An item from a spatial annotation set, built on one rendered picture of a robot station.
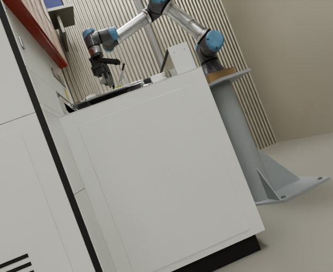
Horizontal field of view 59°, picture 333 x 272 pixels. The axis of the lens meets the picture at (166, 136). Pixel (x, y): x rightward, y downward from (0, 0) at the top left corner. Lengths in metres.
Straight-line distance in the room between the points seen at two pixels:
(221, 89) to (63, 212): 1.26
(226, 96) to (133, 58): 2.42
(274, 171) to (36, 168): 1.52
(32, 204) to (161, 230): 0.50
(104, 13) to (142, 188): 3.42
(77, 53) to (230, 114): 2.65
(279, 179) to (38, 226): 1.55
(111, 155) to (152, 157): 0.17
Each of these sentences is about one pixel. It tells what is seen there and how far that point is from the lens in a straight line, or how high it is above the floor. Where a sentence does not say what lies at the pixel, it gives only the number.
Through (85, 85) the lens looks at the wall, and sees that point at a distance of 3.99.
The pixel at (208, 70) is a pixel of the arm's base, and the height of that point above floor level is 0.91.
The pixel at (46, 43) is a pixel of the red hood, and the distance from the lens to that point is 1.60.
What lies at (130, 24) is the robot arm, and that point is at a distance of 2.00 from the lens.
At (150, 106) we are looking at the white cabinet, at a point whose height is 0.73.
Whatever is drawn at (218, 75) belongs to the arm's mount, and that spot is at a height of 0.85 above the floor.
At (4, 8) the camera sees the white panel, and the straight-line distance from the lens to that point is 1.21.
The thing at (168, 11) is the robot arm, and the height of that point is 1.31.
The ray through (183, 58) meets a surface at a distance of 1.36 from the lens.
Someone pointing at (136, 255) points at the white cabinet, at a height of 0.20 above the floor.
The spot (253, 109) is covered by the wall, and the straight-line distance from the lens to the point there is 4.57.
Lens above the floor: 0.56
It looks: 1 degrees up
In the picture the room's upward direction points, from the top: 21 degrees counter-clockwise
